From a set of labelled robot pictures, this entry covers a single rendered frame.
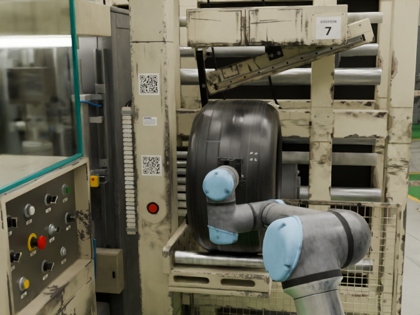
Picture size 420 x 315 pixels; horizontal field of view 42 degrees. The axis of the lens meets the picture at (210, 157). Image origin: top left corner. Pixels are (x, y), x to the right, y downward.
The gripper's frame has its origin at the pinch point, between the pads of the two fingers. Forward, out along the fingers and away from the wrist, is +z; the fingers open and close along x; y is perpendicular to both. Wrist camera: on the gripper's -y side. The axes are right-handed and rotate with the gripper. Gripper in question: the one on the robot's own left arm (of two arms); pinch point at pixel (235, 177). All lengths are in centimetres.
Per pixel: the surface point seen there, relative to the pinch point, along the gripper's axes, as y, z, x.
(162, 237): -26.6, 22.6, 29.7
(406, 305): -103, 190, -87
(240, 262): -31.6, 15.3, -0.6
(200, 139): 11.1, 5.5, 12.3
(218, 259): -31.2, 15.4, 7.4
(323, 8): 59, 40, -26
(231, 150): 8.1, 3.3, 1.9
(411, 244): -91, 309, -110
